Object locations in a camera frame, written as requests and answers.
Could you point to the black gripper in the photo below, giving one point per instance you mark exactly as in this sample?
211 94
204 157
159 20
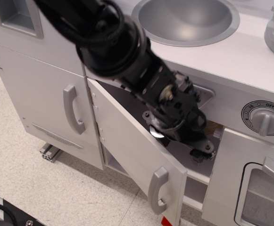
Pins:
173 111

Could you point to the white cabinet door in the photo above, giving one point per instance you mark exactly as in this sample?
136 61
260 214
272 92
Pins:
137 151

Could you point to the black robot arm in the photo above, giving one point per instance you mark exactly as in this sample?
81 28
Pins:
115 47

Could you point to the grey vent grille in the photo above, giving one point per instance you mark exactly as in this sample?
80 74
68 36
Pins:
205 95

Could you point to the white toy kitchen unit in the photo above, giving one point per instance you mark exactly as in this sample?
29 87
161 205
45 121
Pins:
71 192

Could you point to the silver round sink basin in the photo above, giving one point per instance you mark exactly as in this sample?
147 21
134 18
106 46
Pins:
187 23

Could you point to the white fridge door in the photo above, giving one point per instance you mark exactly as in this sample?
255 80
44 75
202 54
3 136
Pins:
36 91

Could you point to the grey timer knob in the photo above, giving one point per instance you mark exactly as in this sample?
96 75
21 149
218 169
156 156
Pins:
259 117

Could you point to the red toy strawberry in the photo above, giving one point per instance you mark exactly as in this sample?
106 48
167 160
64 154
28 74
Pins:
165 222

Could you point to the white oven door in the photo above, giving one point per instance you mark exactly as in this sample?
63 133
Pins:
255 202

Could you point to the grey cabinet door handle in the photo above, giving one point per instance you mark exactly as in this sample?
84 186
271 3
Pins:
158 179

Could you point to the grey fridge door handle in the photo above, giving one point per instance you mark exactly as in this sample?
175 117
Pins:
69 95

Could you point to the aluminium extrusion rail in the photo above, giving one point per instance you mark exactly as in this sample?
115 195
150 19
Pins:
50 152

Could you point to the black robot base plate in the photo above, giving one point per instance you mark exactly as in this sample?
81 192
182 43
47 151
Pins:
11 219

